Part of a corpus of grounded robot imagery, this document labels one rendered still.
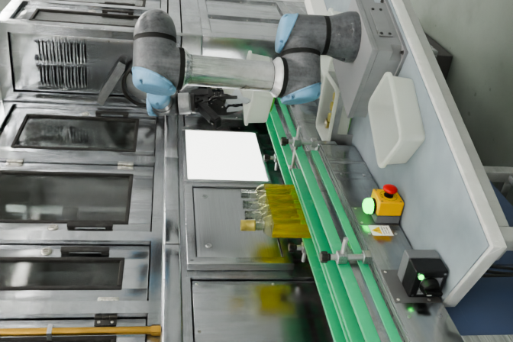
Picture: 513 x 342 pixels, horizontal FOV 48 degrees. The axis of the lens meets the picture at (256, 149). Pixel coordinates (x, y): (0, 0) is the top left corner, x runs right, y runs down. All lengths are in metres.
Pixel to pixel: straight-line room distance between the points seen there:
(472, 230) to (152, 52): 0.89
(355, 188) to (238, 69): 0.51
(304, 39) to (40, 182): 1.15
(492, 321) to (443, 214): 0.27
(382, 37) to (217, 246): 0.83
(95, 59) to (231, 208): 1.05
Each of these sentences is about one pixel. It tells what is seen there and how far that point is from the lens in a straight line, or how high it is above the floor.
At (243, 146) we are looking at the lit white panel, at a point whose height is 1.06.
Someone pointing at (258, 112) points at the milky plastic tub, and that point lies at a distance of 1.95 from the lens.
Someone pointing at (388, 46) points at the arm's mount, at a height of 0.80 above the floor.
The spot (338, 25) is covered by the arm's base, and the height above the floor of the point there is 0.92.
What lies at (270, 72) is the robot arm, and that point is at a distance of 1.64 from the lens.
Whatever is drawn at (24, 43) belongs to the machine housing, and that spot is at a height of 2.02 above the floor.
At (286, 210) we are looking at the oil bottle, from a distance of 1.84.
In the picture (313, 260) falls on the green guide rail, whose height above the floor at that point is 0.95.
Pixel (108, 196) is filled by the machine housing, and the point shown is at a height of 1.59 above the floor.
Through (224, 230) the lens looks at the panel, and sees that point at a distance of 1.97.
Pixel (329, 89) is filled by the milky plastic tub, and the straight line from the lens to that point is 2.13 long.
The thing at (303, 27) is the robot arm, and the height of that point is 1.02.
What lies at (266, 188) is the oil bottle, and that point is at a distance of 1.93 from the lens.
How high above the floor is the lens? 1.42
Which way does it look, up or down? 10 degrees down
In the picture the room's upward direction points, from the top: 88 degrees counter-clockwise
